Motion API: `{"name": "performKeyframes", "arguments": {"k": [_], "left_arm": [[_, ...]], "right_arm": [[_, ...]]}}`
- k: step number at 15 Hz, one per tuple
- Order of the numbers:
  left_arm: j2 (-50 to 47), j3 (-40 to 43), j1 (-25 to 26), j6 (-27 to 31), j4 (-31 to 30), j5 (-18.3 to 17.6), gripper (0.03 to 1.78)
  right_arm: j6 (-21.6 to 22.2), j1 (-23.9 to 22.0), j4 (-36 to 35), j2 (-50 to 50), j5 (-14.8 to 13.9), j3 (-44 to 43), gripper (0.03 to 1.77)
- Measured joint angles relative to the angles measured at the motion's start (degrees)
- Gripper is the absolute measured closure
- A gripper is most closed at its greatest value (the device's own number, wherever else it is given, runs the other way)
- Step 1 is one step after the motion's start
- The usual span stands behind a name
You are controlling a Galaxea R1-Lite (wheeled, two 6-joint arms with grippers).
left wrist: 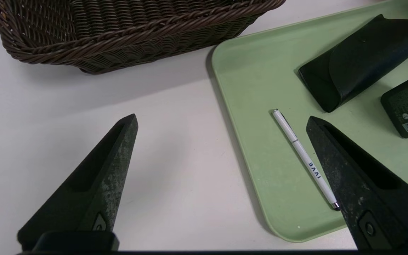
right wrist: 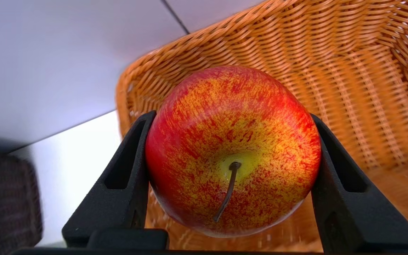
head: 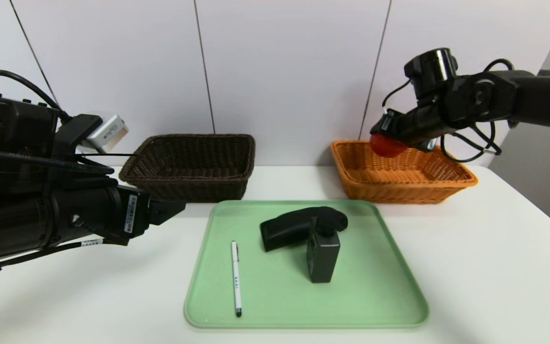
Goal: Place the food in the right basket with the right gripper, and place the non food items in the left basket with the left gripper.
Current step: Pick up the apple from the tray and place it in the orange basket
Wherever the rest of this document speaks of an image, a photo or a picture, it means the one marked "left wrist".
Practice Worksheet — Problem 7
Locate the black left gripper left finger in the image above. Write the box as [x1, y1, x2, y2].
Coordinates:
[17, 114, 139, 250]

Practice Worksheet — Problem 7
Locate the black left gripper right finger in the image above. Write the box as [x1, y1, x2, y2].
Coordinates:
[306, 116, 408, 250]

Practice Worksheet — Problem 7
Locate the white pen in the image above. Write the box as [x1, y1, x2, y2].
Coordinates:
[272, 109, 341, 210]

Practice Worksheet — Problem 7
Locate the dark brown wicker basket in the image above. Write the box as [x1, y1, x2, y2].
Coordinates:
[0, 0, 287, 75]

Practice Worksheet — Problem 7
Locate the black glasses case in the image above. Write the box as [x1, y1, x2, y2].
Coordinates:
[298, 14, 408, 113]

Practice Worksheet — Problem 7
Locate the light green plastic tray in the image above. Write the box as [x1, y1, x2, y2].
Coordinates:
[211, 0, 408, 243]

